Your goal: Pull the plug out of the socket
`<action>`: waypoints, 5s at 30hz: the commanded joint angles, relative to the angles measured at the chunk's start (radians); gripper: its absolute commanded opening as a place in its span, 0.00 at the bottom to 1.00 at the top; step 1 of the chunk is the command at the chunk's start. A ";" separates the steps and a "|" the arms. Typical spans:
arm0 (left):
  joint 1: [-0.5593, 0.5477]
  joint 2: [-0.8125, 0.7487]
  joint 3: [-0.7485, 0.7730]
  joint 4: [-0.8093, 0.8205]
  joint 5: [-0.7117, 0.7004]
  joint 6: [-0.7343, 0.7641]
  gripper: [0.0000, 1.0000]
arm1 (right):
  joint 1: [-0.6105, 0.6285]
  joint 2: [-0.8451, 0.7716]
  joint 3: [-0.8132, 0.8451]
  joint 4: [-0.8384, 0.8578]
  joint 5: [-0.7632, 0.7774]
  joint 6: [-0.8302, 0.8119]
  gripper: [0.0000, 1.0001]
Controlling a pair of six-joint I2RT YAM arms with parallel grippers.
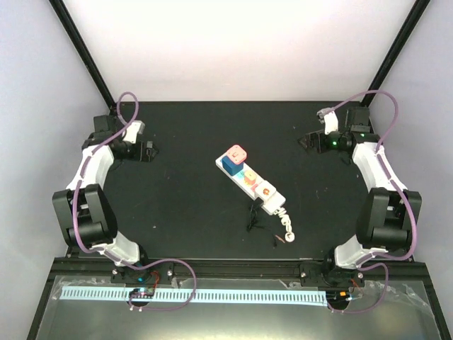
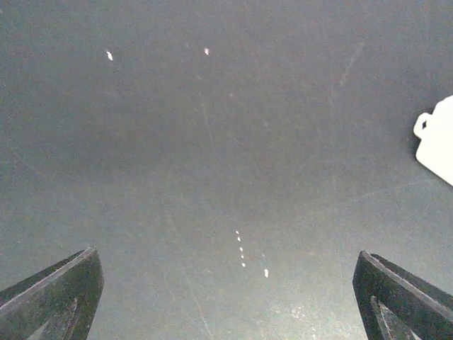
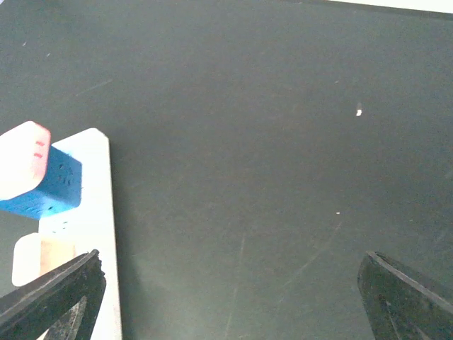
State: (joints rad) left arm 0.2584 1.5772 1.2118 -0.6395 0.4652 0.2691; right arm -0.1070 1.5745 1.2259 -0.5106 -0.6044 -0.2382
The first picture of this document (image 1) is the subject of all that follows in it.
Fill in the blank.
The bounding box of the white plug with red print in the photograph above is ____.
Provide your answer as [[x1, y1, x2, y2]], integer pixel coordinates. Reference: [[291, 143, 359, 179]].
[[255, 181, 277, 202]]

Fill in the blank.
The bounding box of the white power strip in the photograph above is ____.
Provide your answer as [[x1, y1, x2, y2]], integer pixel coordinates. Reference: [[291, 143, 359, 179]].
[[215, 154, 286, 215]]

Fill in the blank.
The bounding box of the blue cube plug adapter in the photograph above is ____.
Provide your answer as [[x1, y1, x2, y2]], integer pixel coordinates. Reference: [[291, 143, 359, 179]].
[[222, 156, 243, 176]]

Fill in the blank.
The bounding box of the white coiled power cord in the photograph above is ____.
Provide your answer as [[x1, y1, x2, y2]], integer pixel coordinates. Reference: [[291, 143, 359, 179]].
[[275, 207, 296, 242]]

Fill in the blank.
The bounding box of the black frame post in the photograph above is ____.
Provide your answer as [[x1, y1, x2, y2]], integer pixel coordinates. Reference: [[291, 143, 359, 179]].
[[368, 0, 430, 90], [49, 0, 115, 110]]

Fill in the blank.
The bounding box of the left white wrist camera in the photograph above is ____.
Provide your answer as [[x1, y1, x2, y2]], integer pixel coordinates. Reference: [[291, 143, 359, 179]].
[[123, 120, 145, 144]]

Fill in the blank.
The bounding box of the pink plug adapter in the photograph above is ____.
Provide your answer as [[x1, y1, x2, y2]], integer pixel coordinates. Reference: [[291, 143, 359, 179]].
[[226, 144, 247, 165]]

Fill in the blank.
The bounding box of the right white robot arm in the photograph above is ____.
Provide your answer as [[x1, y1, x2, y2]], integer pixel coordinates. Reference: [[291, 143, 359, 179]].
[[298, 107, 422, 286]]

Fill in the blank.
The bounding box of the small brown debris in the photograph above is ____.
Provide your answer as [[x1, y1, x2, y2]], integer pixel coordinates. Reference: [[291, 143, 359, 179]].
[[273, 234, 286, 248]]

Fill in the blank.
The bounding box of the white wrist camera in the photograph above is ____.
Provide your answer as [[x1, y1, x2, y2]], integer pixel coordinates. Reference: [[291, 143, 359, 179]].
[[123, 120, 145, 144], [316, 108, 338, 135]]

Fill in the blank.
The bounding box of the yellow orange plug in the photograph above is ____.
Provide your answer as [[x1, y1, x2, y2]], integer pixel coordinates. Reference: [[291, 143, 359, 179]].
[[243, 169, 257, 186]]

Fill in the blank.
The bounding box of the left black frame post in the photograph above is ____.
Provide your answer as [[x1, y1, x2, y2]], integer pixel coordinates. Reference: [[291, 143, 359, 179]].
[[49, 0, 115, 110]]

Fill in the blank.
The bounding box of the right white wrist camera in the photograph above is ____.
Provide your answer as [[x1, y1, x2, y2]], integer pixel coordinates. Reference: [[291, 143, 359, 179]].
[[316, 108, 338, 135]]

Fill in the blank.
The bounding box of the light blue slotted cable duct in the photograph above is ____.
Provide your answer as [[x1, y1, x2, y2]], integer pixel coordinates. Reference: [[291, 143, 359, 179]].
[[59, 286, 328, 307]]

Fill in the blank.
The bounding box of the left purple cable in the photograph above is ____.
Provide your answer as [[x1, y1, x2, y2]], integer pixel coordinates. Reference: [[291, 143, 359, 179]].
[[71, 91, 197, 313]]

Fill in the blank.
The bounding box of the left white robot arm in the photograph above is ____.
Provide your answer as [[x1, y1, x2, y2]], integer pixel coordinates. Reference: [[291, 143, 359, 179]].
[[52, 115, 159, 283]]

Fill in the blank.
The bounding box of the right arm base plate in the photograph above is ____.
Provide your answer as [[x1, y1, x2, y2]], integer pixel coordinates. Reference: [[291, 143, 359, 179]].
[[299, 261, 365, 288]]

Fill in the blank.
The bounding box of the black cable tie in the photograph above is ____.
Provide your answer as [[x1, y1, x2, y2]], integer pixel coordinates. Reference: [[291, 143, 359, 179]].
[[246, 198, 265, 232]]

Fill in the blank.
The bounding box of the black aluminium front rail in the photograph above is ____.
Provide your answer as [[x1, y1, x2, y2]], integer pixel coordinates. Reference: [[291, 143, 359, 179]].
[[48, 257, 431, 285]]

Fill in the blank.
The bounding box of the right black frame post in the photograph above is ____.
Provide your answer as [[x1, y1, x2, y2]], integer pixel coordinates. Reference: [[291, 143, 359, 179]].
[[368, 0, 430, 90]]

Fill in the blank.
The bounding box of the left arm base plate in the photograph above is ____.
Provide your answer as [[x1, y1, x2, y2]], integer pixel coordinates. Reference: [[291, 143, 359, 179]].
[[110, 263, 174, 286]]

